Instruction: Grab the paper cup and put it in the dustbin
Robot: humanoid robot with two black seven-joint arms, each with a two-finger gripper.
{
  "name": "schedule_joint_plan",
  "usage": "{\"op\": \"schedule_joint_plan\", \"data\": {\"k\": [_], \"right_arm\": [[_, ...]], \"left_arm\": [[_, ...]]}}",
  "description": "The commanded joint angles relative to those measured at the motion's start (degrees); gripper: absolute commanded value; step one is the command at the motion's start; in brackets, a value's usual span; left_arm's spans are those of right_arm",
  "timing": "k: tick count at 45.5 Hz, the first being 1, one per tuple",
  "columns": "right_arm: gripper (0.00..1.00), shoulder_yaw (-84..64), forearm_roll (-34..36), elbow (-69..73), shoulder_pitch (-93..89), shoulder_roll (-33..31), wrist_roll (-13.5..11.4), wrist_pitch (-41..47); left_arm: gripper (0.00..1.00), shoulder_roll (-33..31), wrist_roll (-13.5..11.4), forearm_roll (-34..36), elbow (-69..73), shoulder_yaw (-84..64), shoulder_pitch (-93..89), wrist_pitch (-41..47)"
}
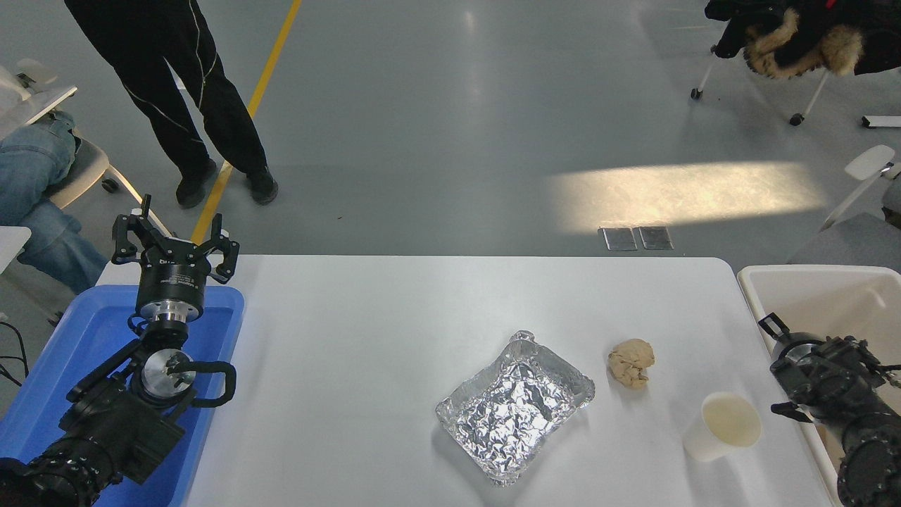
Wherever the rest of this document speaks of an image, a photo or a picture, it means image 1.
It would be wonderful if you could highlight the metal floor outlet plate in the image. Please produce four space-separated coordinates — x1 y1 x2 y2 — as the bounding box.
598 227 638 252
637 225 674 251

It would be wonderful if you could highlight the small white side table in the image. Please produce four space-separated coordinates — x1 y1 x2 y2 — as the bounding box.
0 226 32 274

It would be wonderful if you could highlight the thin black cable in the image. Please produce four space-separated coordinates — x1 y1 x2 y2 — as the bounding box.
0 322 30 388

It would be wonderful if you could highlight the crumpled tan paper ball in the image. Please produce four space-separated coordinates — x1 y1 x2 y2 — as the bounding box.
608 339 655 389

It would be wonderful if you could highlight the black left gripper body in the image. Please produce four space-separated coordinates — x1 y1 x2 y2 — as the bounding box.
136 242 213 306

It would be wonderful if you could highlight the white paper cup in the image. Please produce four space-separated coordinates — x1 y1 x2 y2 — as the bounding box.
683 392 762 463

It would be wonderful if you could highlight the white-legged wheeled chair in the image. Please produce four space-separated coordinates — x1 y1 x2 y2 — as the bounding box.
691 44 833 127

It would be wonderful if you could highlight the standing person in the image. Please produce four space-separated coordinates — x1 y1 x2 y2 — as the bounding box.
63 0 279 210

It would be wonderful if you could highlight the silver foil tray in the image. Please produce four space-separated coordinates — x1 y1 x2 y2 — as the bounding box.
435 330 596 487

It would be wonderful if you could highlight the pale wheeled chair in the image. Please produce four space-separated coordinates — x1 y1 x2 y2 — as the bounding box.
46 137 173 237

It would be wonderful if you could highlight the black coat with fur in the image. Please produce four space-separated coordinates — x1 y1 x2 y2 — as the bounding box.
704 0 901 80

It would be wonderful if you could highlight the seated person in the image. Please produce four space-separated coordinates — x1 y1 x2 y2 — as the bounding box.
0 111 110 295

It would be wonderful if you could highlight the white chair writing tablet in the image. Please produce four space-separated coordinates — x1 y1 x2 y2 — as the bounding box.
14 58 78 125

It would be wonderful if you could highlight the blue plastic tray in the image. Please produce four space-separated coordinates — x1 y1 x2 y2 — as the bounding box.
0 284 245 507

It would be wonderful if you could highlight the large pale bin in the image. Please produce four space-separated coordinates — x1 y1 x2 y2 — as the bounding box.
737 265 901 507

